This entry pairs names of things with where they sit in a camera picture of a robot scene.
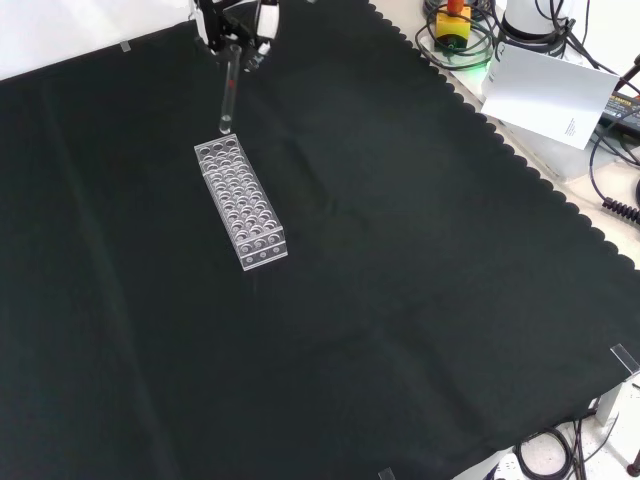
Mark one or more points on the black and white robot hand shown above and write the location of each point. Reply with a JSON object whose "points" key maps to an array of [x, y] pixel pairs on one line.
{"points": [[215, 25]]}

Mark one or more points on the clear glass test tube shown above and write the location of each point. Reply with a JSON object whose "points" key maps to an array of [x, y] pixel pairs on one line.
{"points": [[229, 90]]}

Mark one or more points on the clear acrylic test tube rack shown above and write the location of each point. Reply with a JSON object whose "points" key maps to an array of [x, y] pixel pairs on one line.
{"points": [[240, 205]]}

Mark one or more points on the clear tape strip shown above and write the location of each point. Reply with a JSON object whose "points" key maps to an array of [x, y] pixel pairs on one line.
{"points": [[626, 357], [386, 474], [126, 47]]}

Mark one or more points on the yellow stop button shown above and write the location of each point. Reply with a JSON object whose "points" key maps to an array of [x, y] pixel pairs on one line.
{"points": [[452, 27]]}

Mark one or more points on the black bench cloth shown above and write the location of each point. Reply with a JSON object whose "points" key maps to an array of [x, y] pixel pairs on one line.
{"points": [[380, 280]]}

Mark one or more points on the black power adapter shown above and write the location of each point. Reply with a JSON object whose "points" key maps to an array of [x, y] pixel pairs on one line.
{"points": [[622, 111]]}

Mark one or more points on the white power strip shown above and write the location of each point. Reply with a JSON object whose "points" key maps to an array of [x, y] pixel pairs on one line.
{"points": [[504, 467]]}

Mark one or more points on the white metal bracket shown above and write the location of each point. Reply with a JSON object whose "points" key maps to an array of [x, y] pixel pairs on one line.
{"points": [[619, 400]]}

